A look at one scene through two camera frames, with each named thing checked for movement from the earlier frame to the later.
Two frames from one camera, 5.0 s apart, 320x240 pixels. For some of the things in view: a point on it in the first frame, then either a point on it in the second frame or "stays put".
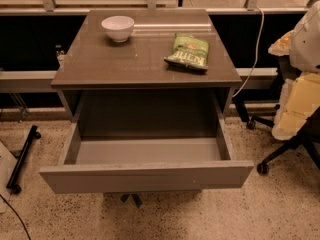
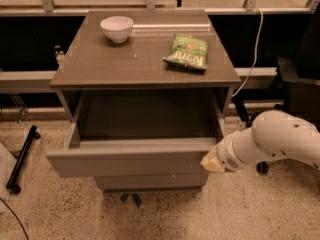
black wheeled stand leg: (10, 185) stays put
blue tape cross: (137, 198) stays put
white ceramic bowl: (119, 28) stays put
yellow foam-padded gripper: (307, 45) → (226, 158)
